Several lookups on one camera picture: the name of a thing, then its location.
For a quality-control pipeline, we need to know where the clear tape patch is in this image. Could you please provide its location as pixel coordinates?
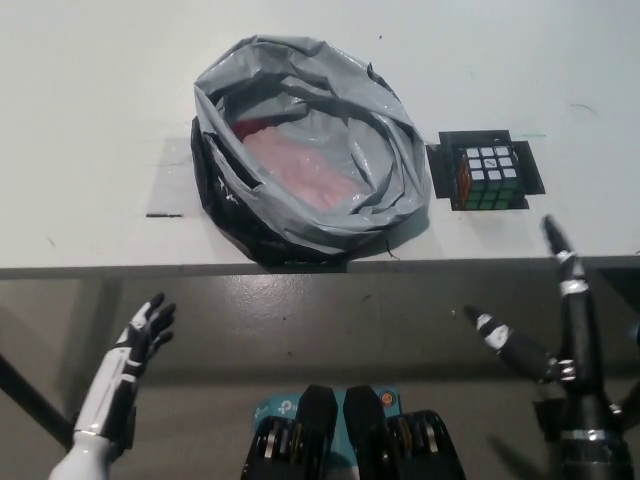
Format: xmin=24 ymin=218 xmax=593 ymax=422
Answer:
xmin=146 ymin=137 xmax=201 ymax=218

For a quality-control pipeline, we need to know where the right black robot body block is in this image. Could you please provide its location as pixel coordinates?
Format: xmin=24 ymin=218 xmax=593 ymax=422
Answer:
xmin=342 ymin=383 xmax=467 ymax=480

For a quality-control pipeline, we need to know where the Rubik's cube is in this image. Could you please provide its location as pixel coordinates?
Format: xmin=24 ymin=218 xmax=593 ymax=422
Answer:
xmin=453 ymin=144 xmax=519 ymax=211

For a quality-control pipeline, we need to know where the black floor bracket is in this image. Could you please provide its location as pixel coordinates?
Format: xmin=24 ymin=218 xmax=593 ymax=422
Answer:
xmin=113 ymin=403 xmax=138 ymax=451
xmin=531 ymin=398 xmax=569 ymax=442

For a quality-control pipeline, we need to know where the black robot body block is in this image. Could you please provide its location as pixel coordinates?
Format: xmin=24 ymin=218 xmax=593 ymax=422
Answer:
xmin=342 ymin=383 xmax=467 ymax=480
xmin=243 ymin=383 xmax=340 ymax=480

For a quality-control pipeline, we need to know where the left black robot body block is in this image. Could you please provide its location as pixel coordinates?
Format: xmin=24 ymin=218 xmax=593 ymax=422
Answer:
xmin=243 ymin=383 xmax=340 ymax=480

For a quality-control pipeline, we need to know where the pink red item in bag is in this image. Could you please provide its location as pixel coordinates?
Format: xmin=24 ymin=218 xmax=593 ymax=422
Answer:
xmin=234 ymin=119 xmax=359 ymax=209

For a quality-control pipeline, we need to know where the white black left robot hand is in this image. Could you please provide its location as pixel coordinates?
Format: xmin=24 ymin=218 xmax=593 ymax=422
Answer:
xmin=73 ymin=292 xmax=177 ymax=445

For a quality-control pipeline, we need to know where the grey black plastic bag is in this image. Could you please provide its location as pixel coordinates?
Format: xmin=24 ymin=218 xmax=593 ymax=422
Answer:
xmin=189 ymin=33 xmax=432 ymax=274

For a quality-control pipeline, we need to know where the black diagonal table leg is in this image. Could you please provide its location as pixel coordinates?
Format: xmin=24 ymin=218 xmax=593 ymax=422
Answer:
xmin=0 ymin=352 xmax=72 ymax=449

